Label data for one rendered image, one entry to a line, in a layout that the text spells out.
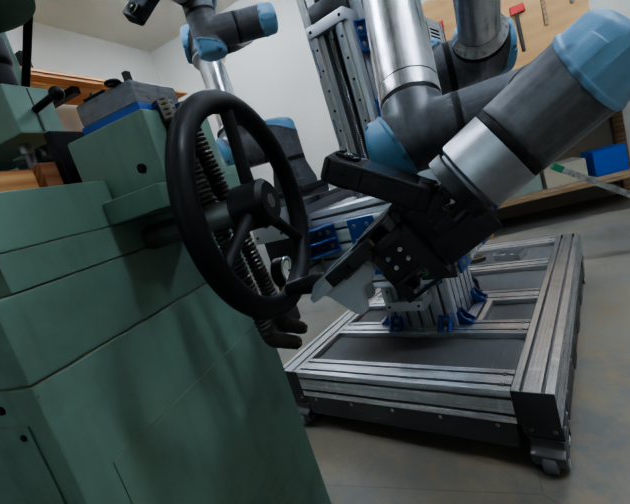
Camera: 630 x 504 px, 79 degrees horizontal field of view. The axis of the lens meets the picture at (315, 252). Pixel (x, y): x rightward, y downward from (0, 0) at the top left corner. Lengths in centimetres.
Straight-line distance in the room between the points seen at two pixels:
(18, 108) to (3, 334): 35
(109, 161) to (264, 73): 376
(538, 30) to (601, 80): 349
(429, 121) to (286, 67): 375
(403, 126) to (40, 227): 41
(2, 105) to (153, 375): 43
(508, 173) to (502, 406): 79
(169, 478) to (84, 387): 17
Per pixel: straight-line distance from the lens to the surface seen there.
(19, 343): 47
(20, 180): 66
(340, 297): 43
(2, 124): 72
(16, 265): 48
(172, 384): 59
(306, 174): 126
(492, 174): 36
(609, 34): 37
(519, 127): 36
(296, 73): 413
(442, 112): 46
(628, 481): 119
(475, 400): 109
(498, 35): 101
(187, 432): 61
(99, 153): 58
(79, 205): 54
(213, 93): 48
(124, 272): 56
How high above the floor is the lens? 81
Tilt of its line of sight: 10 degrees down
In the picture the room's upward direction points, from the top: 18 degrees counter-clockwise
